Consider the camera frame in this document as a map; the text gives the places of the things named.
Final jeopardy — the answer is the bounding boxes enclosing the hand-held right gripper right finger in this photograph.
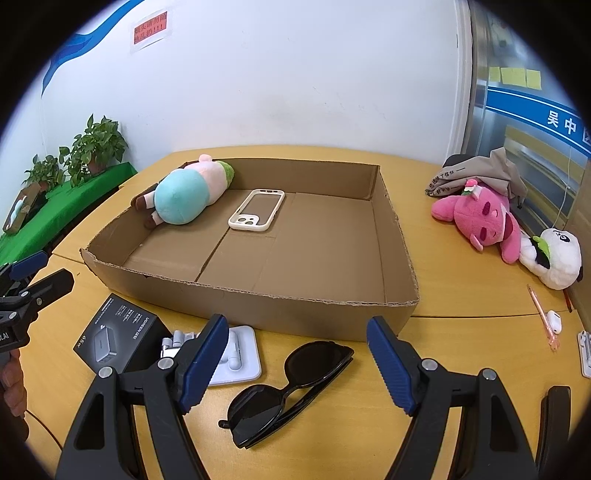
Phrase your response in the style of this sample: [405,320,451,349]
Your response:
[366,316,539,480]

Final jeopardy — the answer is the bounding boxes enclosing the person's left hand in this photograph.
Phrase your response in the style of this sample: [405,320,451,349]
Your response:
[0,348,26,418]

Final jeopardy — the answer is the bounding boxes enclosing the white phone stand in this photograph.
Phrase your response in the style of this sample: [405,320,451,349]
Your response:
[576,330,591,377]
[159,324,262,387]

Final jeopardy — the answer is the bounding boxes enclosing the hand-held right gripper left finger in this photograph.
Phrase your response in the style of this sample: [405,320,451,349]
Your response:
[55,314,230,480]

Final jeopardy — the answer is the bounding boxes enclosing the white phone case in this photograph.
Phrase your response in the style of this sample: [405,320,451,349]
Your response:
[228,188,286,232]

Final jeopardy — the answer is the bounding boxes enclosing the white panda plush toy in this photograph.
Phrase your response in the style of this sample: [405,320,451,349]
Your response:
[519,227,583,291]

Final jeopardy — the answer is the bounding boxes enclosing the row of yellow sticky notes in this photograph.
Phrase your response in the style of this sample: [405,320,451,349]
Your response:
[488,66,542,90]

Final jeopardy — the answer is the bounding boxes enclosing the teal and pink plush toy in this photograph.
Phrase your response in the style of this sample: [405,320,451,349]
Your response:
[130,154,236,230]

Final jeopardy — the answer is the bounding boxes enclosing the pink pen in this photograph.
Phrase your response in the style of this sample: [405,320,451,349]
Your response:
[527,284,560,354]

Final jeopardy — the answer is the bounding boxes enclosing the thin black cable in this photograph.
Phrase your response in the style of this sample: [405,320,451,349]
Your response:
[25,406,63,450]

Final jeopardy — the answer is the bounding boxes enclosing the large potted green plant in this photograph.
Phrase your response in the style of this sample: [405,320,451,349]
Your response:
[59,114,129,188]

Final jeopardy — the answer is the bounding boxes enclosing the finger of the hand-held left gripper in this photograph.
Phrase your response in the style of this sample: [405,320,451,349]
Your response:
[0,250,49,296]
[0,270,75,315]

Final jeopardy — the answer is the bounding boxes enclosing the brown cardboard box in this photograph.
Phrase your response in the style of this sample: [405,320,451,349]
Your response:
[80,157,421,342]

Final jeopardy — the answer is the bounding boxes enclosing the white cable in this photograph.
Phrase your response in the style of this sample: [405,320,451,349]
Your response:
[556,138,589,232]

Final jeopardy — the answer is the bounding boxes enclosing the red wall sign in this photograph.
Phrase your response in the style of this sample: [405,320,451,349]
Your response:
[130,11,169,47]

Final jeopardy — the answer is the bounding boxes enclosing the green cloth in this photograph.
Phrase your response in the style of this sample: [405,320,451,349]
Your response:
[0,161,139,268]

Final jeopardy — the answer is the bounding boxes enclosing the blue wall decal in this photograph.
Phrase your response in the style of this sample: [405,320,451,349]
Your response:
[41,0,134,97]

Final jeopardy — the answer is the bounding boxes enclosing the small brown box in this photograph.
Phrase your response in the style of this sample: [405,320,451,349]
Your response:
[2,182,47,236]

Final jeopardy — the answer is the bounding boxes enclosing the black charger box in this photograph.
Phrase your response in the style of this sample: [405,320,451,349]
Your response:
[73,295,174,376]

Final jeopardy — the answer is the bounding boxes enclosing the small potted green plant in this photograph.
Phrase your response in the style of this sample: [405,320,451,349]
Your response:
[23,154,65,192]

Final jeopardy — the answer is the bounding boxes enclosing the black sunglasses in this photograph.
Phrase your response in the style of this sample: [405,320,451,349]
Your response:
[218,340,355,449]

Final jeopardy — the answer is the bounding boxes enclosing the grey drawstring bag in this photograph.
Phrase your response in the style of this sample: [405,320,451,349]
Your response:
[425,148,528,204]

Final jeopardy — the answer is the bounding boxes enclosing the blue wall banner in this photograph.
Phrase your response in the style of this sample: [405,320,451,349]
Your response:
[487,83,591,155]

